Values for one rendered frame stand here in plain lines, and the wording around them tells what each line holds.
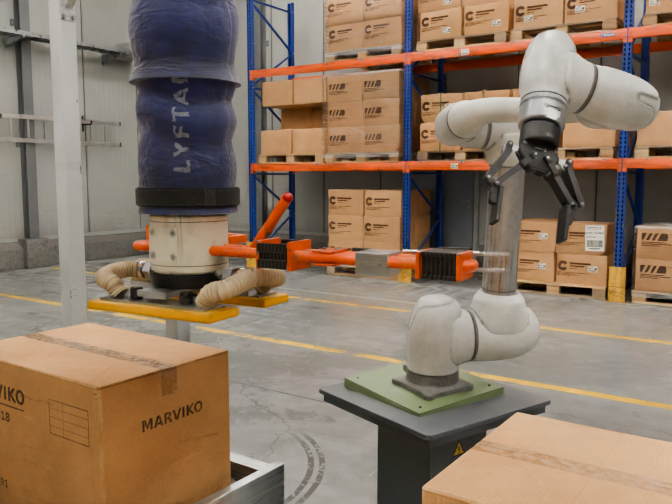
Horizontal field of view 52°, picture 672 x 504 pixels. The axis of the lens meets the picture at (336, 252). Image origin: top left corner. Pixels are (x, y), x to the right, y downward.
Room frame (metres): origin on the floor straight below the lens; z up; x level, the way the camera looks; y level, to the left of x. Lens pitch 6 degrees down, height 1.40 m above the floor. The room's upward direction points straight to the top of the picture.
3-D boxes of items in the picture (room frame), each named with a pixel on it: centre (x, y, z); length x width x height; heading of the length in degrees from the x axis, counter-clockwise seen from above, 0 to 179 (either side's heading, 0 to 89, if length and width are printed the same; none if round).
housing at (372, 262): (1.31, -0.08, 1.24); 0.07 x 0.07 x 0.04; 61
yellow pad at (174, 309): (1.46, 0.37, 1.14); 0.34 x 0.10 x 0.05; 61
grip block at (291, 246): (1.42, 0.11, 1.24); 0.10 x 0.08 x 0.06; 151
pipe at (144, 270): (1.54, 0.33, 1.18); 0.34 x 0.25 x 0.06; 61
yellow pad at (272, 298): (1.62, 0.28, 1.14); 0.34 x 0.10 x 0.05; 61
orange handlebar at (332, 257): (1.55, 0.10, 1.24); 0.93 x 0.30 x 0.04; 61
